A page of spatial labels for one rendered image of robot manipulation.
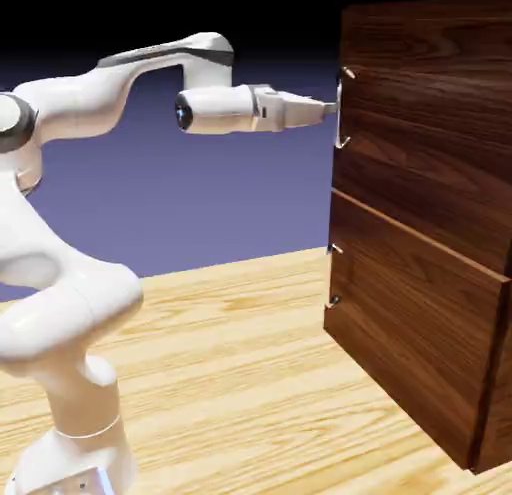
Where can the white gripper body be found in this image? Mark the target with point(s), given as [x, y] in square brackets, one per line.
[300, 110]

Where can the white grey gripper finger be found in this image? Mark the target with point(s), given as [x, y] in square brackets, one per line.
[331, 108]

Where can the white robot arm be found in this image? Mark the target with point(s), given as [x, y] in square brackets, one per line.
[80, 99]

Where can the dark wood cabinet door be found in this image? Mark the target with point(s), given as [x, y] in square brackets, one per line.
[420, 155]
[408, 327]

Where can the dark wood cabinet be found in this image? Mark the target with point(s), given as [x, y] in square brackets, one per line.
[424, 223]

